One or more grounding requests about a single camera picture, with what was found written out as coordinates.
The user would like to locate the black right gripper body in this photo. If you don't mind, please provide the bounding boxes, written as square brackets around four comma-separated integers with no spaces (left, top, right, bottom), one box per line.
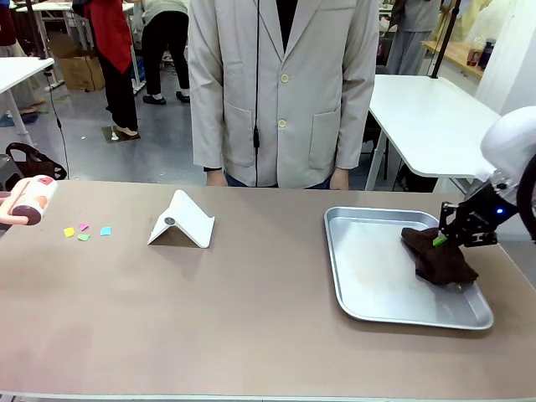
[455,181,504,236]

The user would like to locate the dark brown cloth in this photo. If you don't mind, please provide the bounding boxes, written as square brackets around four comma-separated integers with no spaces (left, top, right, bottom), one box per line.
[400,225,480,287]

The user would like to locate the pink lint roller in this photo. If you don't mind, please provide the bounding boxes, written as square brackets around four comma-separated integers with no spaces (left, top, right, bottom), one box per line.
[0,175,59,228]

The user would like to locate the person left forearm beige sleeve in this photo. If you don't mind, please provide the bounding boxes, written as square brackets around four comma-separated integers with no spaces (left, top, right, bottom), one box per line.
[333,79,376,173]

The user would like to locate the person right forearm beige sleeve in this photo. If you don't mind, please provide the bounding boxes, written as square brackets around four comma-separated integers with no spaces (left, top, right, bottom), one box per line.
[188,79,226,173]

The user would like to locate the person left hand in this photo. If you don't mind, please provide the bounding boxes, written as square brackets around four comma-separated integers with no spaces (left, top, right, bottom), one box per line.
[329,167,351,191]

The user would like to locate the person right hand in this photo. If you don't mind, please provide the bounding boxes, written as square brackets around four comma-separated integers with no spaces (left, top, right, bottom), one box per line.
[205,168,228,188]

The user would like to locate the silver metal tray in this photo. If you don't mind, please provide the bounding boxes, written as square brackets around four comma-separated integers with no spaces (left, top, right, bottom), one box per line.
[322,205,496,332]

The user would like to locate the large white table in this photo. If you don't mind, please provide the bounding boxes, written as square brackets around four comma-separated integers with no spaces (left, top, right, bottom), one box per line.
[364,74,503,193]

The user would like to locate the wooden shelf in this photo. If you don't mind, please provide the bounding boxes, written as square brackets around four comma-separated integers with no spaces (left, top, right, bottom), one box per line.
[420,39,487,80]

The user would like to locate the clear bottle brown liquid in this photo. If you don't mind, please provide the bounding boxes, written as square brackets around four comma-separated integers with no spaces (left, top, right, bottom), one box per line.
[466,35,483,68]

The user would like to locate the dark blue bottle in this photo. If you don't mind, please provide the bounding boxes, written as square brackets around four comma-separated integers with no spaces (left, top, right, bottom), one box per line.
[480,38,497,71]

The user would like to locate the black pole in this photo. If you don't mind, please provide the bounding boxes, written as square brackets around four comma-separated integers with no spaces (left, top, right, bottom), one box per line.
[430,0,462,80]

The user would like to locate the person in grey clothes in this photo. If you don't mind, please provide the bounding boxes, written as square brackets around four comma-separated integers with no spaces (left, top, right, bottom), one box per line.
[385,0,441,77]

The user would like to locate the person torso beige blazer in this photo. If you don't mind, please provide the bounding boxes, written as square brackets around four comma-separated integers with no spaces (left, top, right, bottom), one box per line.
[187,0,380,189]

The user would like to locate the white folded stand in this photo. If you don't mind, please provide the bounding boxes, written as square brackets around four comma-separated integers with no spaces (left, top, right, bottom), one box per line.
[146,188,216,250]

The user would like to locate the bending person black trousers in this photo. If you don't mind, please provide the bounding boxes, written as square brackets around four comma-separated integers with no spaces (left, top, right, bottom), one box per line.
[140,0,192,106]

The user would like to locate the person in red apron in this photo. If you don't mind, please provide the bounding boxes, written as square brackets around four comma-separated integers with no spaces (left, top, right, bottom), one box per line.
[71,0,140,137]

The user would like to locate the brown cardboard box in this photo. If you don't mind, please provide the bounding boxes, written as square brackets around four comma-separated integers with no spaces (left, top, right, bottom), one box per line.
[49,32,106,92]

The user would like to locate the small white table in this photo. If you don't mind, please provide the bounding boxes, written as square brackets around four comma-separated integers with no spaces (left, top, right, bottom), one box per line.
[0,56,56,137]

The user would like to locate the black right arm cable sleeve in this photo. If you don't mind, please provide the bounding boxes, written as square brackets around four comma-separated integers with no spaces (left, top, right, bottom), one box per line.
[515,166,536,245]

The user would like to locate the black hanging cord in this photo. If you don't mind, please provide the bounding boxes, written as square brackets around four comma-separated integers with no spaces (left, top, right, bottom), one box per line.
[251,0,262,148]

